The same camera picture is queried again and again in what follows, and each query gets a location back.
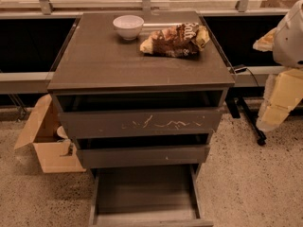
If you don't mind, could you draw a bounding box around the dark brown drawer cabinet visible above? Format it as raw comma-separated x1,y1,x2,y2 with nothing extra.
46,10,236,227

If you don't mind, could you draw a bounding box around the black power adapter with cable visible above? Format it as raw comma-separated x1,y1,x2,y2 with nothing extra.
229,64,259,87

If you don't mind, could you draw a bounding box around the white cup in box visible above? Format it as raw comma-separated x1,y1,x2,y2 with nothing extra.
57,126,68,139

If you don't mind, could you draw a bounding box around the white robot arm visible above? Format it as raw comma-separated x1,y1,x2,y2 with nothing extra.
253,0,303,131

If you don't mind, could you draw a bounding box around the top drawer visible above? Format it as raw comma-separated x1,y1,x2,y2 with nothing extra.
53,90,226,139

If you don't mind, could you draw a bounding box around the black wheeled stand leg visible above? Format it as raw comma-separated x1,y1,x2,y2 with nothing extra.
225,92,266,147

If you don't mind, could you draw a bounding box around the middle drawer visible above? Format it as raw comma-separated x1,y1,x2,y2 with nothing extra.
77,133,210,168

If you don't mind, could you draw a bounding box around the brown chip bag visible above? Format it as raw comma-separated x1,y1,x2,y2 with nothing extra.
140,23,210,58

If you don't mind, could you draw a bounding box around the open bottom drawer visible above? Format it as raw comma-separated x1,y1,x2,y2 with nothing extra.
88,165,213,227

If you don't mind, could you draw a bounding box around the white ceramic bowl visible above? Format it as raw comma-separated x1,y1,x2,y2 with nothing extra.
113,15,144,41

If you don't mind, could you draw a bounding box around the open cardboard box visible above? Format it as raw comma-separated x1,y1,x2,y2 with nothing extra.
14,95,86,173

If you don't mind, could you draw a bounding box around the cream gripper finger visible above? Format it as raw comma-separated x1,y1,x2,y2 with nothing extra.
257,69,303,132
253,28,276,52

